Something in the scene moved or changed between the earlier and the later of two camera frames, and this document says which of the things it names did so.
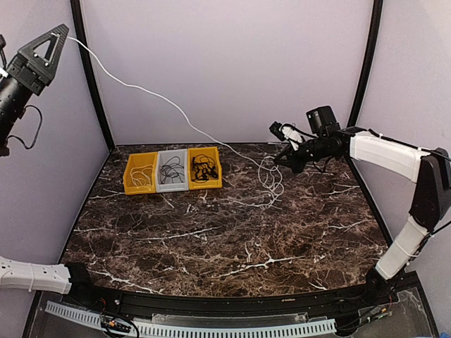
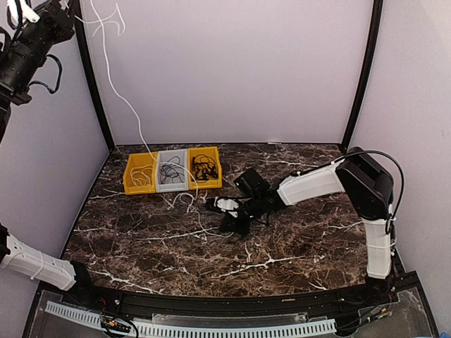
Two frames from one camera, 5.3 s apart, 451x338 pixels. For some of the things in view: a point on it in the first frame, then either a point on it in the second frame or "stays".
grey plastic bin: (172, 171) stays
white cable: (269, 172) → (144, 140)
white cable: (141, 175) stays
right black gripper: (297, 165) → (235, 226)
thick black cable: (204, 168) stays
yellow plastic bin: (213, 184) stays
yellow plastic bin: (140, 173) stays
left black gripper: (27, 60) → (65, 17)
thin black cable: (168, 170) stays
